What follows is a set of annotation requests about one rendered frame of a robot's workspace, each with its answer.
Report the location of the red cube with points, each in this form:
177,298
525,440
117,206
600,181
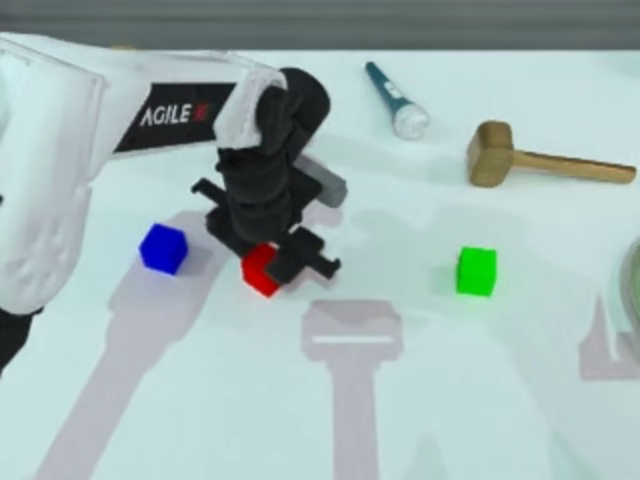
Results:
256,272

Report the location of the blue cube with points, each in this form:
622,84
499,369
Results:
163,248

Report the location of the green cube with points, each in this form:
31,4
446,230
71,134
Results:
476,270

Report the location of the teal flashlight with clear head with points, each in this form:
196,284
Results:
397,100

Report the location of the wooden hammer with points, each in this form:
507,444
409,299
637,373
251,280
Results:
505,155

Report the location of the gray wrist camera box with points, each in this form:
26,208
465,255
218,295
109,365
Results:
327,186

